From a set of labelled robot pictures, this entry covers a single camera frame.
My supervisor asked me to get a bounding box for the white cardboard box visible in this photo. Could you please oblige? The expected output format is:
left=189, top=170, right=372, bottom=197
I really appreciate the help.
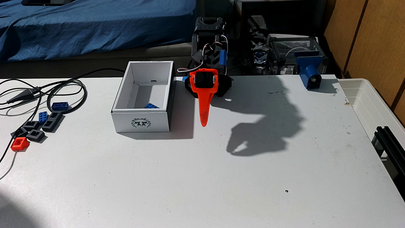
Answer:
left=111, top=61, right=175, bottom=133

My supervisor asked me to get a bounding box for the transparent plastic box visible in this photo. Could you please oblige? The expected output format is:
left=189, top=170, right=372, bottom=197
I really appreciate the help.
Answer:
left=267, top=34, right=328, bottom=75

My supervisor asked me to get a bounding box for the blue bed sheet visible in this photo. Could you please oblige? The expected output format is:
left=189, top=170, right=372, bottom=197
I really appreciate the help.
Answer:
left=0, top=0, right=197, bottom=62

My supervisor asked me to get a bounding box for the white plastic bin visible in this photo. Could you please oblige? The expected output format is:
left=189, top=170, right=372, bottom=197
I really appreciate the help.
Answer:
left=338, top=78, right=405, bottom=190

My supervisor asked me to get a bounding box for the black flat device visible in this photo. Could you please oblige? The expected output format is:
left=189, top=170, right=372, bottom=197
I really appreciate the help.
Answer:
left=21, top=0, right=76, bottom=7

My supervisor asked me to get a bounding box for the wooden cabinet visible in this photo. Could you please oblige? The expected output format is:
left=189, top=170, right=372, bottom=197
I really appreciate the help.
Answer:
left=323, top=0, right=405, bottom=125

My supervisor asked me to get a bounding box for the black aluminium extrusion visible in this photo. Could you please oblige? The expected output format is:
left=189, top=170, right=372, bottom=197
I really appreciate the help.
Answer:
left=371, top=126, right=405, bottom=194

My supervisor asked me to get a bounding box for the white servo cable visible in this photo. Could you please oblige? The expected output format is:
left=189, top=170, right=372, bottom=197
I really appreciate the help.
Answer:
left=177, top=43, right=228, bottom=73

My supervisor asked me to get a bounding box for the blue printed mount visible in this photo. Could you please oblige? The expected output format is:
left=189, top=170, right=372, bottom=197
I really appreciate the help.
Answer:
left=294, top=51, right=324, bottom=90

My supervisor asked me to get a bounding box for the grey bed frame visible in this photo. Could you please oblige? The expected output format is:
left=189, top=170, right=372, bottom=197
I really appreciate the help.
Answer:
left=0, top=43, right=193, bottom=79

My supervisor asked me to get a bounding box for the thick black cable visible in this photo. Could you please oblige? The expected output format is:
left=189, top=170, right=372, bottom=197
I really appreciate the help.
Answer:
left=47, top=68, right=125, bottom=115

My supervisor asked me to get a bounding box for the orange square frame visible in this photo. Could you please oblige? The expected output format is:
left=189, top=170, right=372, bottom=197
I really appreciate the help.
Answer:
left=11, top=137, right=30, bottom=152

